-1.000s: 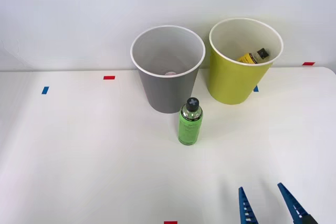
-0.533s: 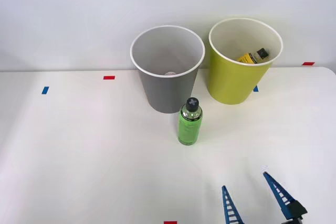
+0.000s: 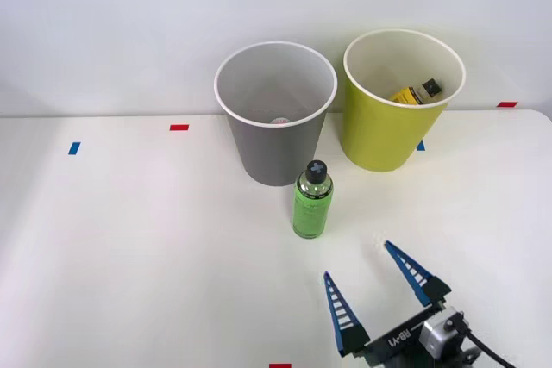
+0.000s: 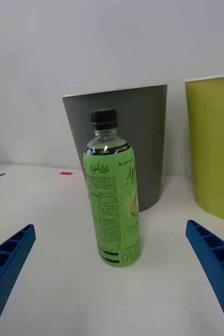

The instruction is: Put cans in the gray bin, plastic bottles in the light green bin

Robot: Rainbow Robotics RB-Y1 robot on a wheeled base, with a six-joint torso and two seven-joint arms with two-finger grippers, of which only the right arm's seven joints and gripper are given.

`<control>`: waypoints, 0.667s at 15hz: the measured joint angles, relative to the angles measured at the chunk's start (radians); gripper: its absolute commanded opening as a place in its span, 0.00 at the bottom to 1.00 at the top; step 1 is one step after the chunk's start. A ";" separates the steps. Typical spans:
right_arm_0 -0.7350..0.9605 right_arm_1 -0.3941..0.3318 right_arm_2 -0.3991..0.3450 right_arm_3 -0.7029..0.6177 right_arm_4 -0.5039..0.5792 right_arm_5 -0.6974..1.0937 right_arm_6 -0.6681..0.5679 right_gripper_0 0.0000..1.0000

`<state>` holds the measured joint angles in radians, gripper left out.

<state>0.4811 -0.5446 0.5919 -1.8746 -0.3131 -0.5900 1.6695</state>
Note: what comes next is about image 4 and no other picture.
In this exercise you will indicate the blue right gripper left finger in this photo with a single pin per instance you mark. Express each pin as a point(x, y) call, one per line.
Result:
point(4, 273)

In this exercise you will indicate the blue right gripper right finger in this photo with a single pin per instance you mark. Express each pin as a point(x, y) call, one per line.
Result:
point(219, 267)

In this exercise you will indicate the green plastic bottle black cap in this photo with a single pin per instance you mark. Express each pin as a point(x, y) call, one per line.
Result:
point(111, 199)

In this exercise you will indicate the yellow-green plastic waste bin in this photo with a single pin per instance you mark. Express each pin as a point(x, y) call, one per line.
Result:
point(216, 147)

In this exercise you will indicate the grey plastic waste bin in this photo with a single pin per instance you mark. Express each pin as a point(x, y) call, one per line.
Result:
point(148, 136)

